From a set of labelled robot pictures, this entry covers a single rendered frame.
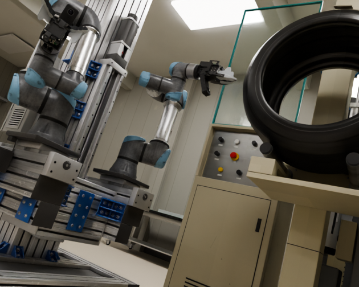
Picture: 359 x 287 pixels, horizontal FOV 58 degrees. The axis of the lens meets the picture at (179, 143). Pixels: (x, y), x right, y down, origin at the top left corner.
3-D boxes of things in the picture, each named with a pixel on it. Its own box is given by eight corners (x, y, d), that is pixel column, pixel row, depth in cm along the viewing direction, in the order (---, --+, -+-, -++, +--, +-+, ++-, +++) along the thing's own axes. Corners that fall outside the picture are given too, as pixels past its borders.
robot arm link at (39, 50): (52, 68, 131) (60, 49, 133) (57, 60, 121) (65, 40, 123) (32, 58, 127) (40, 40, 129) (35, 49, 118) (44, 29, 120)
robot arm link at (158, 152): (138, 165, 181) (164, 91, 207) (163, 173, 181) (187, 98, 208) (139, 156, 170) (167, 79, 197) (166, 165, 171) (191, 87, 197)
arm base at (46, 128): (19, 134, 134) (28, 112, 137) (49, 147, 146) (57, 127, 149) (39, 136, 126) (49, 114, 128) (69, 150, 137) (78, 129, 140)
